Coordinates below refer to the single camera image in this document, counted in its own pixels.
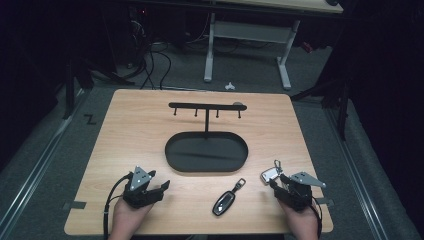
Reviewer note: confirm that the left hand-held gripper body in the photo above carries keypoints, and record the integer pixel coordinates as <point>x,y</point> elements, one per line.
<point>138,195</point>

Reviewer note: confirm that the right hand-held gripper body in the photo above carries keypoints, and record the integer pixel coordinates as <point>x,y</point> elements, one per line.
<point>298,195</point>

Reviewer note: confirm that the silver car key with carabiner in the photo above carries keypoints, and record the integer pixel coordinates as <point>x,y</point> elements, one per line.
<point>269,175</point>

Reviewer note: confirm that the black key rack with tray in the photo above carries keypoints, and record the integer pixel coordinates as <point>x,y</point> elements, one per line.
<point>206,153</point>

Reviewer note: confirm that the person's left hand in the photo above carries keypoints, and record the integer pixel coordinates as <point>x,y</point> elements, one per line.
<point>128,220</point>

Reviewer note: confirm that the person's right hand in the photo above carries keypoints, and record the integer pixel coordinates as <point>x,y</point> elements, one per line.
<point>301,223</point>

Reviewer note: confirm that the grey tape strip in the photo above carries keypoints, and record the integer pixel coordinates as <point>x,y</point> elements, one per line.
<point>75,205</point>
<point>325,201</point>

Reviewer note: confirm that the black metal stand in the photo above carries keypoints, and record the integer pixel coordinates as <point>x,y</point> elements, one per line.
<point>69,90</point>
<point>343,110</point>

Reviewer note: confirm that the small white floor object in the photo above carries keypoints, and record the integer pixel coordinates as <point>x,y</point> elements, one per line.
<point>229,86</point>

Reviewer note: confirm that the small red object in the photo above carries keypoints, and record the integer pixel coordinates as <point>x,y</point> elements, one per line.
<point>307,47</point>

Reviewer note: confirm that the white-framed desk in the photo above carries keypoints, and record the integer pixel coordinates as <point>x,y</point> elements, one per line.
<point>250,31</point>

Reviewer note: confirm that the aluminium floor rail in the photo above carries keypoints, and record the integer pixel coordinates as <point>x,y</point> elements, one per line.
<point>356,173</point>
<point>36,170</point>

